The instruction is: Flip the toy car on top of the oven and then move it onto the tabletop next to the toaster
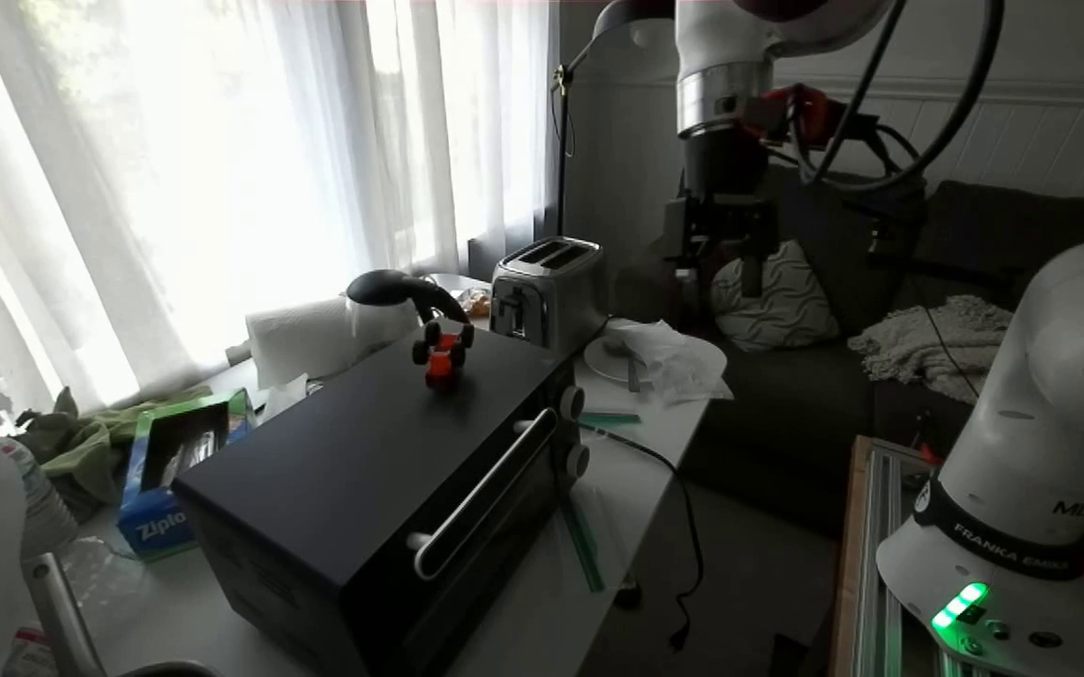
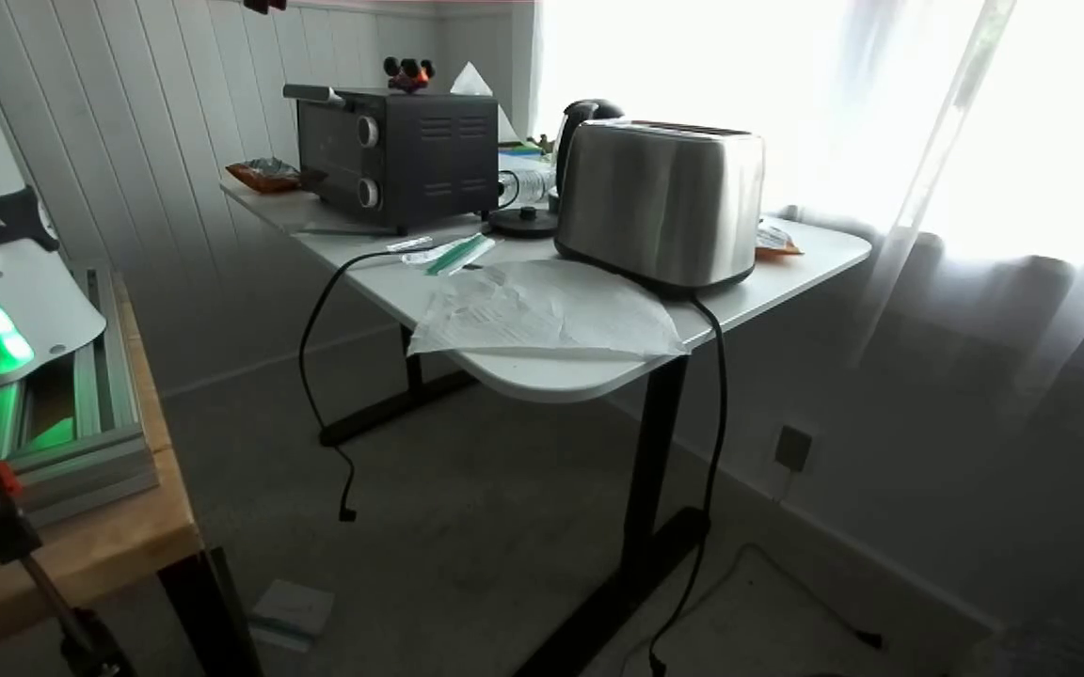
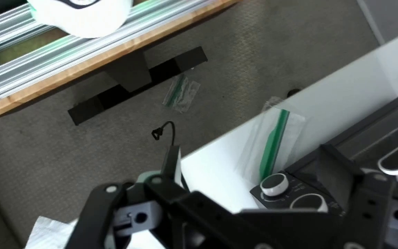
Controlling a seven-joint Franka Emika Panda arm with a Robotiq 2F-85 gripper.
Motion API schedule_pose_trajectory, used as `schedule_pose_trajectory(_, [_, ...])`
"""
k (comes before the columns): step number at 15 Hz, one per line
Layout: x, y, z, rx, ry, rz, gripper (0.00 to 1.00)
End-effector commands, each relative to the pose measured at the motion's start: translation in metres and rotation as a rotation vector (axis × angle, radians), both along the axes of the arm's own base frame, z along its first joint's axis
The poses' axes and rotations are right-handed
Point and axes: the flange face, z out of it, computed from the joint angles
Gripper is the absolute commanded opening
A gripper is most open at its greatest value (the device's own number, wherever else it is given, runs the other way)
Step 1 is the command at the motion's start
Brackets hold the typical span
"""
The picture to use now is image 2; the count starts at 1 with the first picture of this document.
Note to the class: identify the brown flat dish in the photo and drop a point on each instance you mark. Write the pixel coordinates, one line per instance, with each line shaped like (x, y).
(263, 175)

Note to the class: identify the sheer white curtain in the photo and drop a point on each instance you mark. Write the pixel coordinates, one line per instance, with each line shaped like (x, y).
(1005, 152)

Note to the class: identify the black round kettle base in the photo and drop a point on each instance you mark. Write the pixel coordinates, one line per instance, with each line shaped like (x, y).
(524, 222)

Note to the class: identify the silver two-slot toaster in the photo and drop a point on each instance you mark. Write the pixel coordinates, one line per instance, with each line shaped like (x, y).
(659, 200)

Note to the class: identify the black table leg frame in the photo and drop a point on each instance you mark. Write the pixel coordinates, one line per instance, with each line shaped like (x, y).
(649, 503)

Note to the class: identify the dark wall socket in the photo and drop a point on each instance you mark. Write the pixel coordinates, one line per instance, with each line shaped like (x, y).
(797, 448)

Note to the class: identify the grey flat floor pad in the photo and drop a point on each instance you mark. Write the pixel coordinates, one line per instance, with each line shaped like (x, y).
(291, 612)

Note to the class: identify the clear zip bag green strip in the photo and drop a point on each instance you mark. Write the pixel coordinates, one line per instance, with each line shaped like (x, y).
(452, 255)

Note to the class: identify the black toaster oven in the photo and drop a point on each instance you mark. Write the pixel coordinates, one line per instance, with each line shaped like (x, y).
(424, 155)

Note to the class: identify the wooden workbench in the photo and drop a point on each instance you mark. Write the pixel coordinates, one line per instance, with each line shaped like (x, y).
(103, 552)

